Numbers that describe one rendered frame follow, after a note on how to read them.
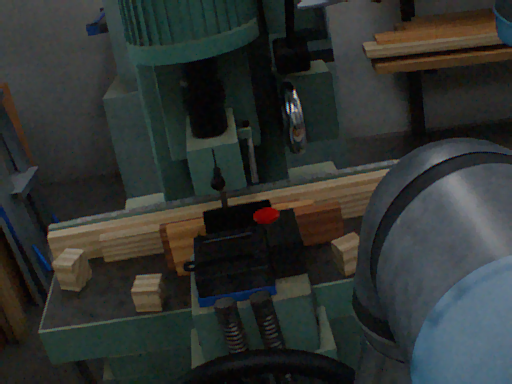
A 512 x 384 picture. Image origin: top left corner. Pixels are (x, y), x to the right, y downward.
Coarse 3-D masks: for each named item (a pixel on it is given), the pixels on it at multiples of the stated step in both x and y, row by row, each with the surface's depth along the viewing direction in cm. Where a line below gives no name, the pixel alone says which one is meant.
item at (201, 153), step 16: (192, 144) 93; (208, 144) 92; (224, 144) 92; (240, 144) 94; (192, 160) 92; (208, 160) 92; (224, 160) 93; (240, 160) 93; (192, 176) 93; (208, 176) 94; (224, 176) 94; (240, 176) 94; (208, 192) 95
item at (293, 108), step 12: (288, 84) 106; (288, 96) 104; (288, 108) 104; (300, 108) 104; (288, 120) 104; (300, 120) 104; (288, 132) 106; (300, 132) 105; (288, 144) 111; (300, 144) 106
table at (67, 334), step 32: (352, 224) 101; (160, 256) 102; (320, 256) 95; (96, 288) 97; (128, 288) 95; (320, 288) 89; (352, 288) 90; (64, 320) 90; (96, 320) 90; (128, 320) 89; (160, 320) 89; (192, 320) 90; (320, 320) 87; (64, 352) 91; (96, 352) 91; (128, 352) 91; (192, 352) 86; (320, 352) 82
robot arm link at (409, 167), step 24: (432, 144) 37; (456, 144) 35; (480, 144) 35; (408, 168) 36; (384, 192) 36; (384, 216) 46; (360, 240) 40; (360, 264) 41; (360, 288) 43; (360, 312) 43; (384, 336) 42; (360, 360) 46; (384, 360) 44
